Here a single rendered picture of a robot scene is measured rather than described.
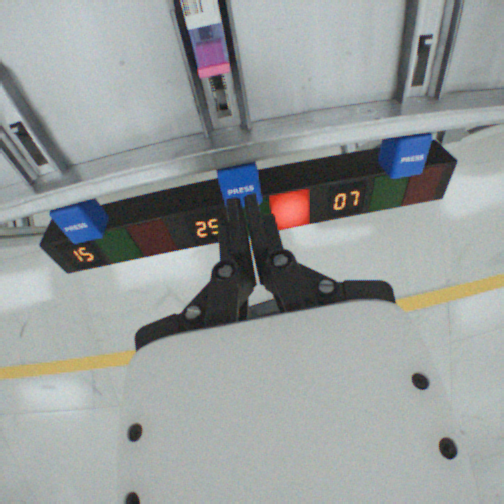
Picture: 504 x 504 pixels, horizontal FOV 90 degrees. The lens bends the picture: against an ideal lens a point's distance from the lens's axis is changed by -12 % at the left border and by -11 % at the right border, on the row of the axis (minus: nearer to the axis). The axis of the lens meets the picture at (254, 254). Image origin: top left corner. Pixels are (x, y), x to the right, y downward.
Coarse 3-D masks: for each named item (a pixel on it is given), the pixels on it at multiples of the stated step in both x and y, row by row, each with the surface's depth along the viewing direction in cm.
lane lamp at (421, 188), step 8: (424, 168) 20; (432, 168) 20; (440, 168) 20; (416, 176) 21; (424, 176) 21; (432, 176) 21; (440, 176) 21; (408, 184) 21; (416, 184) 21; (424, 184) 21; (432, 184) 22; (408, 192) 22; (416, 192) 22; (424, 192) 22; (432, 192) 22; (408, 200) 23; (416, 200) 23; (424, 200) 23
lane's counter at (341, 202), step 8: (344, 184) 21; (352, 184) 21; (360, 184) 21; (336, 192) 21; (344, 192) 21; (352, 192) 21; (360, 192) 21; (328, 200) 22; (336, 200) 22; (344, 200) 22; (352, 200) 22; (360, 200) 22; (328, 208) 22; (336, 208) 22; (344, 208) 22; (352, 208) 23; (360, 208) 23; (328, 216) 23; (336, 216) 23
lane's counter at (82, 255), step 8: (56, 248) 21; (64, 248) 22; (72, 248) 22; (80, 248) 22; (88, 248) 22; (64, 256) 22; (72, 256) 22; (80, 256) 22; (88, 256) 23; (96, 256) 23; (72, 264) 23; (80, 264) 23; (88, 264) 23; (96, 264) 23
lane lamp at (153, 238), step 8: (136, 224) 21; (144, 224) 21; (152, 224) 21; (160, 224) 21; (136, 232) 21; (144, 232) 21; (152, 232) 22; (160, 232) 22; (168, 232) 22; (136, 240) 22; (144, 240) 22; (152, 240) 22; (160, 240) 22; (168, 240) 22; (144, 248) 23; (152, 248) 23; (160, 248) 23; (168, 248) 23; (176, 248) 23
